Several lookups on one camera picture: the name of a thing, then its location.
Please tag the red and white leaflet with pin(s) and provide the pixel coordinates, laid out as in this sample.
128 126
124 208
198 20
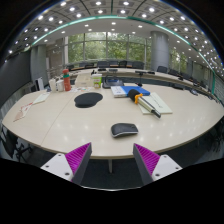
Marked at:
23 111

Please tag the red bottle with green band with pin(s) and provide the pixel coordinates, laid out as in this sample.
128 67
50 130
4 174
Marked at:
67 81

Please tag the black gooseneck microphone console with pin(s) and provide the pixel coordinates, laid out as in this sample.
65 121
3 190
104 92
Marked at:
112 83

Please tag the row of dark chairs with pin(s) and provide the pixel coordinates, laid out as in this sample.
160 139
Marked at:
103 63

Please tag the round ceiling lights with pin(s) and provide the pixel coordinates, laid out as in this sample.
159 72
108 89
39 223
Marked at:
98 3

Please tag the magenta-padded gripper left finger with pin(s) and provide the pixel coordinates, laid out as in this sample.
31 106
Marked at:
77 156

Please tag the black computer mouse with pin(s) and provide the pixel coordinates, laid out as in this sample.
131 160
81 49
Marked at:
124 129

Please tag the paper cup with straw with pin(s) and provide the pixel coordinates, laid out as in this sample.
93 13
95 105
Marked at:
96 81

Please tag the blue and white book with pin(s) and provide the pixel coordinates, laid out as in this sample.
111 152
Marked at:
120 91

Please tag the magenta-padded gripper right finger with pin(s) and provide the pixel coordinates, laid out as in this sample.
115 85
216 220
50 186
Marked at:
147 158

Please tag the black desk microphone unit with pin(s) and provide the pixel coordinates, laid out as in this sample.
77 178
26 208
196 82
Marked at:
113 70
143 72
101 69

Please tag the white paper leaflet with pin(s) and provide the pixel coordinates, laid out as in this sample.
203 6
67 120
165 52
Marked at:
41 98

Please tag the pale green paper booklet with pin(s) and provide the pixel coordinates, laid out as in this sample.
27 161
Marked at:
161 105

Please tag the black mouse pad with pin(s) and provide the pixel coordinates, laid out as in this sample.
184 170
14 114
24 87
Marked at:
88 99

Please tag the black office chair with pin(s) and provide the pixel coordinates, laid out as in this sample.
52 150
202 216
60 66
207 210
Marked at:
10 143

